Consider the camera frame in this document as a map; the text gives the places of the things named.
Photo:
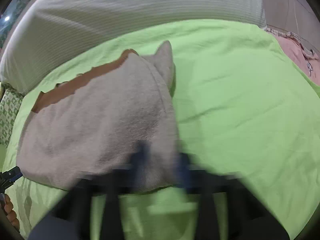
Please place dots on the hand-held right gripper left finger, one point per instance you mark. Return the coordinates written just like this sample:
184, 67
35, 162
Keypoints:
140, 160

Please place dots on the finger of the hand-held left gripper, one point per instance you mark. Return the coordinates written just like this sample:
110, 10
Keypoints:
15, 174

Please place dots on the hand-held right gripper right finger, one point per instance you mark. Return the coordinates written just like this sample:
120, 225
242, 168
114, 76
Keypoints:
183, 171

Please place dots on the beige knit sweater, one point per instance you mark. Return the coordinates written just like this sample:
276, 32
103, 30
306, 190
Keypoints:
95, 120

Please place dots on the person's left hand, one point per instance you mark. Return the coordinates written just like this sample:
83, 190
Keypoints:
11, 212

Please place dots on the green checkered pillow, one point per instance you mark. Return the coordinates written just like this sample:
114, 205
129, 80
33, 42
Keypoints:
8, 115

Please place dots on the green bed sheet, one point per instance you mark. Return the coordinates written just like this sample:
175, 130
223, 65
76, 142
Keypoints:
237, 105

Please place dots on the white striped pillow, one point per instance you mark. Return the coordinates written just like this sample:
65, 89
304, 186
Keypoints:
125, 12

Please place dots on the pink blanket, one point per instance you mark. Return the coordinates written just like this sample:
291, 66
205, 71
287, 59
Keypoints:
295, 52

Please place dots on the gold framed landscape painting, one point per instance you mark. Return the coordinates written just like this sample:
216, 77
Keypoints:
15, 10

